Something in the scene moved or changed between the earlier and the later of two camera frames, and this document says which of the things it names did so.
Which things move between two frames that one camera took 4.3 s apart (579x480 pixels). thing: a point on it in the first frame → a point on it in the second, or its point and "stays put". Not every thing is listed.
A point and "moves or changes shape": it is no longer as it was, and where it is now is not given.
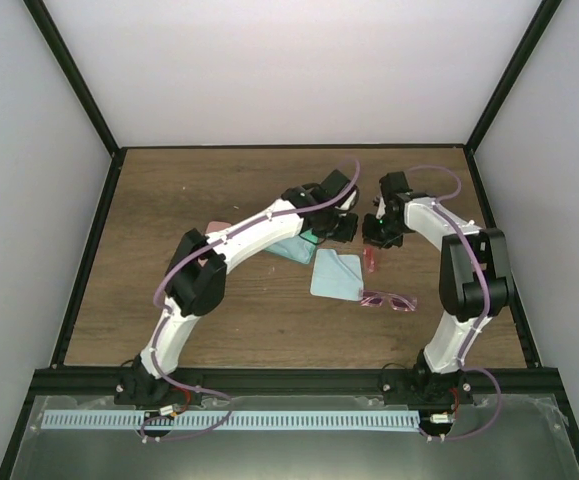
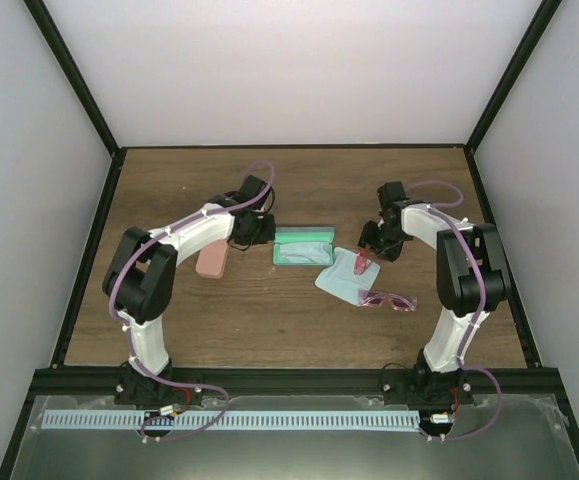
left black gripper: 344,233 → 267,235
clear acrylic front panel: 493,437 stays put
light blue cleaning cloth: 337,276 moves or changes shape
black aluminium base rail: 512,382 stays put
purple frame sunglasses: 371,298 stays put
